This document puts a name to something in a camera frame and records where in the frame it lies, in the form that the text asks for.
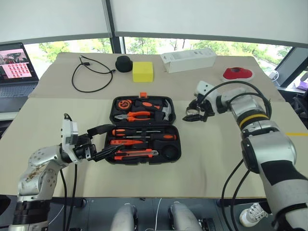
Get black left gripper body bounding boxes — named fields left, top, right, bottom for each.
left=73, top=133, right=97, bottom=161

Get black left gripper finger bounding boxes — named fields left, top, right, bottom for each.
left=92, top=143, right=124, bottom=162
left=87, top=123, right=116, bottom=139

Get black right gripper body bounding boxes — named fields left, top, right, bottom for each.
left=185, top=95, right=216, bottom=123

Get orange black handled screwdriver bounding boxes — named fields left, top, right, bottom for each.
left=111, top=128, right=162, bottom=136
left=125, top=133, right=178, bottom=143

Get orange voltage tester pen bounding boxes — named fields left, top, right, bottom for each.
left=110, top=139, right=145, bottom=146

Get orange black utility knife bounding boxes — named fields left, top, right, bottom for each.
left=114, top=149, right=159, bottom=161

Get black tool case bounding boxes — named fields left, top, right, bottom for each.
left=103, top=91, right=182, bottom=166

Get orange black tape measure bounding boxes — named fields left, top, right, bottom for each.
left=117, top=99, right=132, bottom=111

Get black orange claw hammer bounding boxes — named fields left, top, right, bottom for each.
left=134, top=99, right=173, bottom=121

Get red white plastic object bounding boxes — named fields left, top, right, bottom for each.
left=220, top=67, right=255, bottom=81

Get white cardboard carton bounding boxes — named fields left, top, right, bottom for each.
left=160, top=48, right=217, bottom=74

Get black round speaker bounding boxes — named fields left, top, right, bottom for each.
left=115, top=55, right=134, bottom=73

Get yellow box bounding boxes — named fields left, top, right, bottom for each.
left=132, top=61, right=154, bottom=83

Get silver left robot leg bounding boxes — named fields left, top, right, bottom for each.
left=110, top=203, right=138, bottom=231

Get silver robot leg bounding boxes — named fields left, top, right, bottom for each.
left=168, top=202, right=202, bottom=231
left=110, top=203, right=138, bottom=231

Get white roller blind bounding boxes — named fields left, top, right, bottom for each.
left=109, top=0, right=308, bottom=49
left=0, top=0, right=114, bottom=44

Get black office chair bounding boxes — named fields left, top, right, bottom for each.
left=291, top=92, right=308, bottom=118

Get silver right robot leg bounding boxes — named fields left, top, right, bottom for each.
left=168, top=202, right=202, bottom=231

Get purple object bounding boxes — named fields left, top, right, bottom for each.
left=299, top=74, right=308, bottom=90

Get open laptop computer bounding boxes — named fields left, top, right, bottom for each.
left=0, top=42, right=39, bottom=99

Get white sneaker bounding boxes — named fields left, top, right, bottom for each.
left=239, top=202, right=269, bottom=227

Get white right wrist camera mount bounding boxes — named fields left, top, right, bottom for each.
left=193, top=81, right=218, bottom=108

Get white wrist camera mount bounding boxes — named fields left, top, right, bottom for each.
left=60, top=118, right=81, bottom=164
left=193, top=81, right=218, bottom=108

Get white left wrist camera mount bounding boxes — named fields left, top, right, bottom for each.
left=60, top=118, right=81, bottom=164

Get orange handled pliers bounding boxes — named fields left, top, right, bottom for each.
left=114, top=111, right=155, bottom=122

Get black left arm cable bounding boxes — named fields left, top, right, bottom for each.
left=59, top=162, right=79, bottom=231

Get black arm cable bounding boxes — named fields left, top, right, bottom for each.
left=59, top=162, right=79, bottom=231
left=202, top=80, right=272, bottom=231

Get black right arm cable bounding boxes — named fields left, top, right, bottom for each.
left=202, top=80, right=272, bottom=231

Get black table frame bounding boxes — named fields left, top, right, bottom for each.
left=50, top=197, right=87, bottom=208

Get black USB cable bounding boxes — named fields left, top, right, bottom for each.
left=71, top=54, right=116, bottom=93

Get thin white cable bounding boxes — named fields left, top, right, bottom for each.
left=155, top=197, right=162, bottom=231

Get dark window frame post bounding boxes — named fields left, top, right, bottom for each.
left=110, top=36, right=126, bottom=55

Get dark slanted window frame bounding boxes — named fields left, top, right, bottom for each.
left=276, top=47, right=308, bottom=89

